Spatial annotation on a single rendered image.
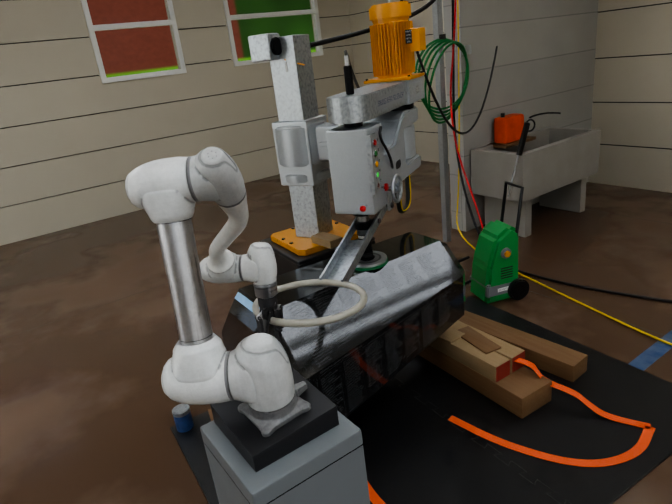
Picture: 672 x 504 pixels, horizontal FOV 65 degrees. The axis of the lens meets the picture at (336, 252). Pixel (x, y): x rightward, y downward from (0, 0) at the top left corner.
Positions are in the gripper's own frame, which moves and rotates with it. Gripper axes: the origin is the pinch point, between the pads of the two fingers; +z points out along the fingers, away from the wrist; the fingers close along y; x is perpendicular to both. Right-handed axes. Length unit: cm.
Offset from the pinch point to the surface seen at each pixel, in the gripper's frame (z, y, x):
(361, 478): 29, -16, -54
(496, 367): 58, 117, -43
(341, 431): 10, -19, -49
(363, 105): -85, 76, 5
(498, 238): 24, 232, 6
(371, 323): 17, 60, -4
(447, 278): 11, 116, -15
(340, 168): -56, 72, 18
